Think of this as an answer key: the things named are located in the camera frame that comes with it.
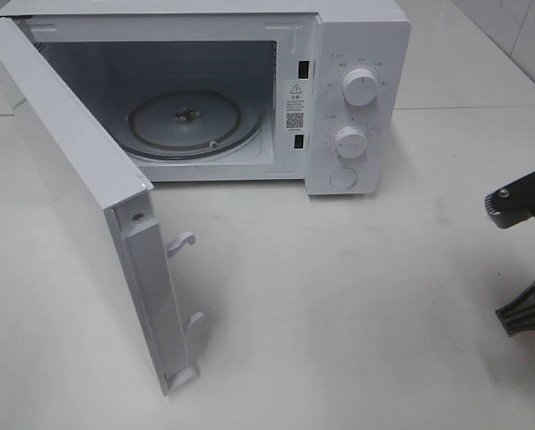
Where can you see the white round knob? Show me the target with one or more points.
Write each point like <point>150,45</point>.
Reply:
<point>350,142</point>
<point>360,85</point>

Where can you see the white microwave door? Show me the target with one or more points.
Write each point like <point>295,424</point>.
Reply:
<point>105,202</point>

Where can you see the white microwave oven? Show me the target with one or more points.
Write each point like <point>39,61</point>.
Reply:
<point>291,55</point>

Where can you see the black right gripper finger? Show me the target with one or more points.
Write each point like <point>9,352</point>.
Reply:
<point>519,315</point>

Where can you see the round white door button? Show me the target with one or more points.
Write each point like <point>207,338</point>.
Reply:
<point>343,178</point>

